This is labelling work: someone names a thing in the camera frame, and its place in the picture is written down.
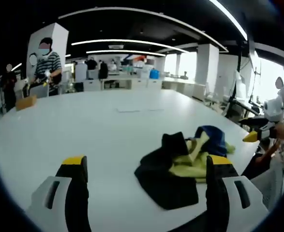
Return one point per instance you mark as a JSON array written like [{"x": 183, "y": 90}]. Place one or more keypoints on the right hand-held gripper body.
[{"x": 273, "y": 110}]

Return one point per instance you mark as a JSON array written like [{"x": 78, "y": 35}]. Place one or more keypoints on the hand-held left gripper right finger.
[{"x": 216, "y": 193}]

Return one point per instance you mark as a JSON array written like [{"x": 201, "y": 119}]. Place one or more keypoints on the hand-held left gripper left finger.
[{"x": 76, "y": 193}]

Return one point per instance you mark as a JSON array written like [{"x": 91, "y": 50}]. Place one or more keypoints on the yellow blue grey garment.
[{"x": 170, "y": 174}]

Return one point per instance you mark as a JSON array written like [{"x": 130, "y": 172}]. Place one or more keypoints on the black desk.
[{"x": 243, "y": 107}]

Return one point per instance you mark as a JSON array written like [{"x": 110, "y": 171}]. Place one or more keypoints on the brown cardboard box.
[{"x": 25, "y": 102}]

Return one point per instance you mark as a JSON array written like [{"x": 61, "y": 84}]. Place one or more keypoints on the grey box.
[{"x": 39, "y": 90}]

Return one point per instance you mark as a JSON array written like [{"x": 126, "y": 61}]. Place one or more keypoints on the blue water jug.
[{"x": 154, "y": 73}]

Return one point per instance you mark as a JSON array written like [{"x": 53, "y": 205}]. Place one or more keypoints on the white counter with cabinets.
[{"x": 137, "y": 83}]

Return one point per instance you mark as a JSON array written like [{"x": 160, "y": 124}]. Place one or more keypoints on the long ceiling light strip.
[{"x": 132, "y": 41}]

